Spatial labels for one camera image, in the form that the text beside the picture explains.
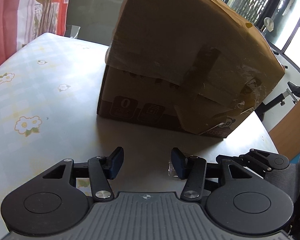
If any clear brown candy wrapper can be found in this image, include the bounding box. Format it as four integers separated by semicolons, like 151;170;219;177
168;161;178;178

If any black exercise machine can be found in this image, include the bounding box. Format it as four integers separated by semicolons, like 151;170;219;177
255;81;300;121

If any floral checked tablecloth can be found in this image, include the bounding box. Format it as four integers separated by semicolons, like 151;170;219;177
0;32;111;240

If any brown cardboard box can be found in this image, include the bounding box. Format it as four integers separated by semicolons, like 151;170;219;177
97;0;285;138

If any red patterned curtain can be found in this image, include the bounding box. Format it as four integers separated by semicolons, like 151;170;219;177
0;0;69;66

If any black metal window frame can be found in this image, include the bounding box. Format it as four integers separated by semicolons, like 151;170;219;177
223;0;300;73

